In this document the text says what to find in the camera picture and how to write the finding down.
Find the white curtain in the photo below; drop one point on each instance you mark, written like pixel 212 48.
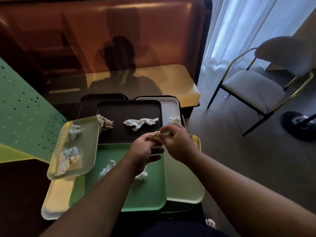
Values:
pixel 246 22

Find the orange booth bench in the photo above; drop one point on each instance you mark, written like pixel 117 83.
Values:
pixel 148 34

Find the large stained white napkin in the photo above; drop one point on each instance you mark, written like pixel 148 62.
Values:
pixel 66 160

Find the person's dark trousers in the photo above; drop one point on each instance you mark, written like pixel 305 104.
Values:
pixel 172 230

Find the cream tray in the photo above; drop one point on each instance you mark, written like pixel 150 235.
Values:
pixel 182 182
pixel 56 197

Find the person's foot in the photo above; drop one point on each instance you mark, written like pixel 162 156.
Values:
pixel 210 223

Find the person's left thumb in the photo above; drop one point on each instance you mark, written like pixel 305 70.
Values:
pixel 145 138

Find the brown stained crumpled napkin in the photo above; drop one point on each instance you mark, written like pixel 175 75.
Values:
pixel 105 122

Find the long white crumpled napkin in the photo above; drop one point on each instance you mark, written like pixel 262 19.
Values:
pixel 139 122

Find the dark brown tray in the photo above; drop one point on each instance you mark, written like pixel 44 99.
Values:
pixel 118 111

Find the green perforated panel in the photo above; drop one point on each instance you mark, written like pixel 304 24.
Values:
pixel 22 113

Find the white chair with gold frame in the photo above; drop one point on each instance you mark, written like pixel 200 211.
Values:
pixel 256 90

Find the black round table base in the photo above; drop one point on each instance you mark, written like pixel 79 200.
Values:
pixel 296 127

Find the person's left hand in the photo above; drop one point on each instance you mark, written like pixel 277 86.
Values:
pixel 140 153

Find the black tray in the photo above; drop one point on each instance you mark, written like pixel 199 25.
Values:
pixel 91 103

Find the pale yellow-green tray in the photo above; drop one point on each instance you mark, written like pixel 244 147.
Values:
pixel 86 145

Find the person's right forearm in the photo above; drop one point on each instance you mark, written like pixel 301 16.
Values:
pixel 246 194

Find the white tray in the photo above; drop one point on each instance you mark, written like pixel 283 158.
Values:
pixel 170 108

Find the person's right hand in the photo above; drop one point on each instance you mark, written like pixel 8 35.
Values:
pixel 180 145

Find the small white crumpled napkin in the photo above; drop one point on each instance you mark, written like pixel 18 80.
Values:
pixel 74 132
pixel 174 119

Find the green tray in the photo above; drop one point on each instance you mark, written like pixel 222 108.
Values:
pixel 143 192

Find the person's right thumb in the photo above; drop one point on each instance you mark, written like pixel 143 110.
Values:
pixel 167 140

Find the person's left forearm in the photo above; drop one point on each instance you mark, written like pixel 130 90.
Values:
pixel 98 194

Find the brown napkin ball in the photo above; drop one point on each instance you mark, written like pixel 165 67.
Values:
pixel 156 136

